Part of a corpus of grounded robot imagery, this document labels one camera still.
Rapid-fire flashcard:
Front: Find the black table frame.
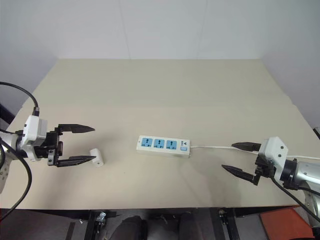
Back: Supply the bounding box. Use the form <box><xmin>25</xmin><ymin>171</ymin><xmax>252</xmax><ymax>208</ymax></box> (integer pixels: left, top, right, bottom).
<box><xmin>0</xmin><ymin>205</ymin><xmax>302</xmax><ymax>240</ymax></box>

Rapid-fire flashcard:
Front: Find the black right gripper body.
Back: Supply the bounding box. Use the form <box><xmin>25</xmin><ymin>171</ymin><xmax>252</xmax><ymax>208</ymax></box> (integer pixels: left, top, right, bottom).
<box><xmin>252</xmin><ymin>155</ymin><xmax>276</xmax><ymax>187</ymax></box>

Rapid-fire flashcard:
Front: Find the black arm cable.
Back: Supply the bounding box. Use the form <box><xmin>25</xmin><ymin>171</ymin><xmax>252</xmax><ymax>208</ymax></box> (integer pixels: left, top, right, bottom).
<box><xmin>270</xmin><ymin>174</ymin><xmax>320</xmax><ymax>221</ymax></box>
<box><xmin>0</xmin><ymin>81</ymin><xmax>41</xmax><ymax>221</ymax></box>

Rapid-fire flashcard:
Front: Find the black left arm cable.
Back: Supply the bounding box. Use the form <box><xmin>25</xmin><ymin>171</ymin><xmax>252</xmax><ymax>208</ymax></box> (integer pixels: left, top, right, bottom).
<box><xmin>0</xmin><ymin>81</ymin><xmax>41</xmax><ymax>221</ymax></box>

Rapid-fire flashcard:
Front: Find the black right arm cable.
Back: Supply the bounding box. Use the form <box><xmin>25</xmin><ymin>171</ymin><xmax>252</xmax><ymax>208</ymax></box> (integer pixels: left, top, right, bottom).
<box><xmin>270</xmin><ymin>174</ymin><xmax>320</xmax><ymax>221</ymax></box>

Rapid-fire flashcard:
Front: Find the metal caster wheel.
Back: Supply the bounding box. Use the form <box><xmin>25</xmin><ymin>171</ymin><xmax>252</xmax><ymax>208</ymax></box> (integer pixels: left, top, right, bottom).
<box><xmin>216</xmin><ymin>209</ymin><xmax>229</xmax><ymax>224</ymax></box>
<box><xmin>95</xmin><ymin>211</ymin><xmax>109</xmax><ymax>226</ymax></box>

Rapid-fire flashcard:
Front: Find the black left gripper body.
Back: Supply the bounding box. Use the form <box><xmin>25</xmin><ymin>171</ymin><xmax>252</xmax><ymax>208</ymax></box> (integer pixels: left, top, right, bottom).
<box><xmin>34</xmin><ymin>126</ymin><xmax>64</xmax><ymax>167</ymax></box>

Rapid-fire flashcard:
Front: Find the white blue power strip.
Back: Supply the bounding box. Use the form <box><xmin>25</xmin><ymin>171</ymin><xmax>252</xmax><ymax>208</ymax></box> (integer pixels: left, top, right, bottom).
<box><xmin>135</xmin><ymin>134</ymin><xmax>192</xmax><ymax>160</ymax></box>

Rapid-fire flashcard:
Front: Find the black object beside table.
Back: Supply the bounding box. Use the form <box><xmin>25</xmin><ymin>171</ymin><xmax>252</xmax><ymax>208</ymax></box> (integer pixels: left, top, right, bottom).
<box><xmin>0</xmin><ymin>102</ymin><xmax>15</xmax><ymax>125</ymax></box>

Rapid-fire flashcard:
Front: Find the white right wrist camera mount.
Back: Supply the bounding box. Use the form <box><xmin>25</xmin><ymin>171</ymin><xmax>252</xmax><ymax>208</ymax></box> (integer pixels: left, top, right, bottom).
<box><xmin>257</xmin><ymin>136</ymin><xmax>289</xmax><ymax>174</ymax></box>

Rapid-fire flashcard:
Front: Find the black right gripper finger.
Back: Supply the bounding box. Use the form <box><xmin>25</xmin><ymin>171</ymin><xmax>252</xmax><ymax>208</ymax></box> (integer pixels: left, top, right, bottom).
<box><xmin>231</xmin><ymin>141</ymin><xmax>263</xmax><ymax>153</ymax></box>
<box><xmin>221</xmin><ymin>164</ymin><xmax>256</xmax><ymax>184</ymax></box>

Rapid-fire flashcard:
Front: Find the white plug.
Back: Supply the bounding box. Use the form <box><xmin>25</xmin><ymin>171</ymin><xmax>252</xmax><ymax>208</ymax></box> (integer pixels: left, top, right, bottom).
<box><xmin>89</xmin><ymin>148</ymin><xmax>105</xmax><ymax>168</ymax></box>

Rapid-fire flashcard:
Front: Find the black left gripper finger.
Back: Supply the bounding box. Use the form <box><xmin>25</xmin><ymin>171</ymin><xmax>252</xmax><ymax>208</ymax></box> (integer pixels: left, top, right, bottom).
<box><xmin>57</xmin><ymin>123</ymin><xmax>96</xmax><ymax>135</ymax></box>
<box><xmin>56</xmin><ymin>155</ymin><xmax>97</xmax><ymax>168</ymax></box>

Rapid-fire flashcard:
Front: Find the orange red flat object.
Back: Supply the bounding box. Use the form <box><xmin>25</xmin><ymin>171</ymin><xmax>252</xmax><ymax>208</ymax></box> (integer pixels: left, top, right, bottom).
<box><xmin>259</xmin><ymin>208</ymin><xmax>315</xmax><ymax>238</ymax></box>

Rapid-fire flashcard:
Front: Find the white power cord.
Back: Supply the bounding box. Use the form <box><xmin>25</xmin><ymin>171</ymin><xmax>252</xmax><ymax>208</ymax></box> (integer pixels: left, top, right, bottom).
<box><xmin>190</xmin><ymin>144</ymin><xmax>320</xmax><ymax>161</ymax></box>

